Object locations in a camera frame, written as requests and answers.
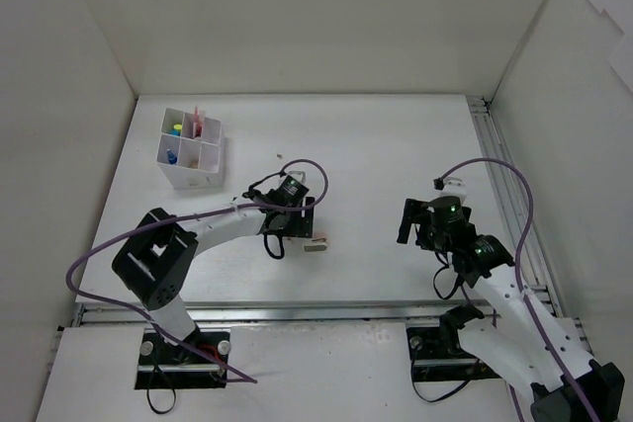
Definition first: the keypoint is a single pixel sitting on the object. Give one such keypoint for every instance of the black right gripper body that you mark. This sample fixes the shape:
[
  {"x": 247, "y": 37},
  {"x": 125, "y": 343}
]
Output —
[{"x": 412, "y": 217}]

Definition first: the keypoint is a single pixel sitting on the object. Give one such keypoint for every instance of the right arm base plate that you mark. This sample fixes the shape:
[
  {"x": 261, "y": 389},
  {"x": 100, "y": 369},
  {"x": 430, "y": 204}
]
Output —
[{"x": 432, "y": 362}]

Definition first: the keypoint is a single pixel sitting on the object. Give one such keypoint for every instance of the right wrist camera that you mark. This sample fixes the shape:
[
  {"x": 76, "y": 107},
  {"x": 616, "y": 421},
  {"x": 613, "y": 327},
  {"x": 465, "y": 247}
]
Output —
[{"x": 451, "y": 187}]

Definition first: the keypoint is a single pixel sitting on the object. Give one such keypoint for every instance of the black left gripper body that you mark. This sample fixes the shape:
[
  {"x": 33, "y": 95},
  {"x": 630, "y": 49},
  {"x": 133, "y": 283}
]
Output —
[{"x": 301, "y": 223}]

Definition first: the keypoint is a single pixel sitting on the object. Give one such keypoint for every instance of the aluminium rail right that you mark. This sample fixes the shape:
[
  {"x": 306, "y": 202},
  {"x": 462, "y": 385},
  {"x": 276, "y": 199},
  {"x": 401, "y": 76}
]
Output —
[{"x": 512, "y": 200}]

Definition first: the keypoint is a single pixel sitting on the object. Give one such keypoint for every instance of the blue cap marker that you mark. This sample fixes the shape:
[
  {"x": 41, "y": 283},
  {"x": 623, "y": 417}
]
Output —
[{"x": 171, "y": 157}]

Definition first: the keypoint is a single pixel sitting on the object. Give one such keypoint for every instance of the pink pen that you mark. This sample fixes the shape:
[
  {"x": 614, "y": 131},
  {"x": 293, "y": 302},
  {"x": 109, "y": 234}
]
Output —
[{"x": 199, "y": 119}]

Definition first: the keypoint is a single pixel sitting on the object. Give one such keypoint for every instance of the aluminium rail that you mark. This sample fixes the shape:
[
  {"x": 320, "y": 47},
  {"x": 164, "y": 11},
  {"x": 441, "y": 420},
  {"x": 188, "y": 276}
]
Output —
[
  {"x": 512, "y": 200},
  {"x": 95, "y": 312}
]

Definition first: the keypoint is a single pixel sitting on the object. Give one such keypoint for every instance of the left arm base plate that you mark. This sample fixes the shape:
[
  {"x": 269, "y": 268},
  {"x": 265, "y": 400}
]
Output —
[{"x": 161, "y": 365}]

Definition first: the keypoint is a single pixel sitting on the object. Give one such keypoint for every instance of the white compartment organizer box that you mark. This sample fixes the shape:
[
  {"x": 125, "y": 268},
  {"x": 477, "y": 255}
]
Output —
[{"x": 209, "y": 150}]

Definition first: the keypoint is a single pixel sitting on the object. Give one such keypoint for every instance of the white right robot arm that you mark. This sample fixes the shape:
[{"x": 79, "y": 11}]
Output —
[{"x": 531, "y": 351}]

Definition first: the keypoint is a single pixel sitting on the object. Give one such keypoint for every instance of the aluminium rail front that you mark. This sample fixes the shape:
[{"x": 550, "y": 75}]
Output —
[{"x": 95, "y": 312}]

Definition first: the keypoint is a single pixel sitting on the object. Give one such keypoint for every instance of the pink black eraser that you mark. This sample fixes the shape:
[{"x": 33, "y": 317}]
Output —
[{"x": 316, "y": 243}]

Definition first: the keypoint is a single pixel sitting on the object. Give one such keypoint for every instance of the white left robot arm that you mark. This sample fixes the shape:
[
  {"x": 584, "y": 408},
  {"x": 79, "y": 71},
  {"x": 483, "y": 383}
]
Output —
[{"x": 154, "y": 265}]

